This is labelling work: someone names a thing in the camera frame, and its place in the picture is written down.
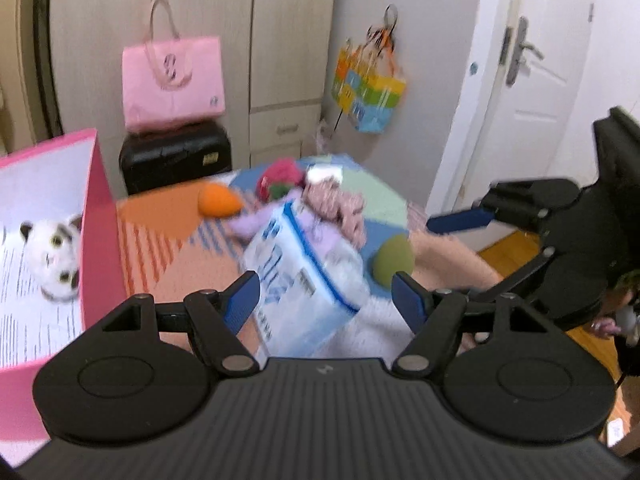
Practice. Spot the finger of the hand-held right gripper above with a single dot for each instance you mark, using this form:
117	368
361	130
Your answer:
460	221
535	267

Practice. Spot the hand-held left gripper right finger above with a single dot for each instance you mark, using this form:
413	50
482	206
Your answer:
409	302

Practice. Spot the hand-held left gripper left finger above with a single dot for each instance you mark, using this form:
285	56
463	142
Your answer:
244	300

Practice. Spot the blue white wet wipes pack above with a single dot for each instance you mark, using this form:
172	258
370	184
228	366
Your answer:
295	280

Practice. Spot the pink storage box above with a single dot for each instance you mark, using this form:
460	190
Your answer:
102	240

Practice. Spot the green plush ball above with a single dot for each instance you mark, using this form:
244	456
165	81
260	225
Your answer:
392	260

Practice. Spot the purple plush toy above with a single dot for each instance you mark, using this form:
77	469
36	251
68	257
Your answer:
250	222

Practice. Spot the orange plush ball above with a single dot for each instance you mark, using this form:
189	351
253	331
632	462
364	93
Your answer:
217	201

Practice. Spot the colourful patchwork mat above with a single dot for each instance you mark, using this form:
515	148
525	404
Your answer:
160	220

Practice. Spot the white door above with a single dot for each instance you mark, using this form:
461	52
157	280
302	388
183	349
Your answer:
535	125

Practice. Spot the red plush toy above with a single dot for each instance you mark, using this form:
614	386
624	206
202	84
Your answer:
280	175

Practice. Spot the colourful hanging gift bag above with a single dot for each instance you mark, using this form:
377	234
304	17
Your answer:
370	92

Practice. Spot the black suitcase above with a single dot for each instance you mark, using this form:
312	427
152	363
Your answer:
175	157

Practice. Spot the white plush cat toy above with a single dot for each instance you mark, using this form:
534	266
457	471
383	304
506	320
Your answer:
52	255

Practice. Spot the pink tote bag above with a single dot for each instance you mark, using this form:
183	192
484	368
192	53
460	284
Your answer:
172	85

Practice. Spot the beige wardrobe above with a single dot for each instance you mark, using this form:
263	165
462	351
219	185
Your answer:
280	35

